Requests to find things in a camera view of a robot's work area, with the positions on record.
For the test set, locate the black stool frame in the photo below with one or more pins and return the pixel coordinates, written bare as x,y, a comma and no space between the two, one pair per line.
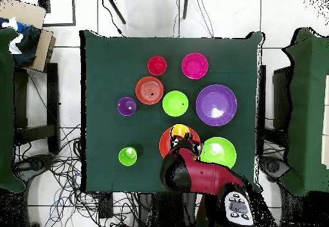
52,108

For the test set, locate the black tripod leg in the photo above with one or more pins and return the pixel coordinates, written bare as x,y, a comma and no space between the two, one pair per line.
185,8
117,11

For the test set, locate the blue and white cloth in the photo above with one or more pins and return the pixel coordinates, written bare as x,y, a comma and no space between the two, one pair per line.
28,44

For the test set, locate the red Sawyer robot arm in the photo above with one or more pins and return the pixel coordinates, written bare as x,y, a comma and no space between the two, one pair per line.
205,175

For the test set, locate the large green bowl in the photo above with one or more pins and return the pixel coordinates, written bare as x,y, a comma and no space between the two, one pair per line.
221,152

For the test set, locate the small orange bowl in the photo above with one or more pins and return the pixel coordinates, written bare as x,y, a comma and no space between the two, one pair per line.
146,88

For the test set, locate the large orange-red bowl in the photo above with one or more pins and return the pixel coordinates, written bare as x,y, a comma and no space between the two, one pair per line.
164,144

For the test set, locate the dark green tablecloth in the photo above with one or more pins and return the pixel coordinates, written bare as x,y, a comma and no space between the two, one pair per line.
115,70

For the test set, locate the yellow cup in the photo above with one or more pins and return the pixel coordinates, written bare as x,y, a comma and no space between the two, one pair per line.
180,130

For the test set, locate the green cup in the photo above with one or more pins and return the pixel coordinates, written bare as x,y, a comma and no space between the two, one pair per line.
126,157

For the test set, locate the large purple bowl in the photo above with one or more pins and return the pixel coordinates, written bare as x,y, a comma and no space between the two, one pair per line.
216,103

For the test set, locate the green cloth covered table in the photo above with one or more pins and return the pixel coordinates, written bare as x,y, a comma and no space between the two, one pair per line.
6,108
305,108

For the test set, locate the black power adapter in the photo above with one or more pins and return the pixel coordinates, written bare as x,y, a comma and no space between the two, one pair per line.
105,206

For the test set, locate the pink bowl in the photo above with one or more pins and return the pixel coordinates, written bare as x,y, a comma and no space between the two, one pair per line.
194,66

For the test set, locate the cardboard box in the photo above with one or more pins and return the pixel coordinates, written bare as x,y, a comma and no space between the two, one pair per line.
23,12

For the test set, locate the small green bowl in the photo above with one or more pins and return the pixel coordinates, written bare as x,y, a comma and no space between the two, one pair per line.
175,103

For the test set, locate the red cup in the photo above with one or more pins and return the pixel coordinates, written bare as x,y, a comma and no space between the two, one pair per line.
157,65

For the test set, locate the purple cup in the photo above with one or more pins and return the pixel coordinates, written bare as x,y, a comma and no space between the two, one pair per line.
124,104

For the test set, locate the black rectangular frame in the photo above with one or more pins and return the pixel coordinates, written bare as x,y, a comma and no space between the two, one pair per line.
74,11

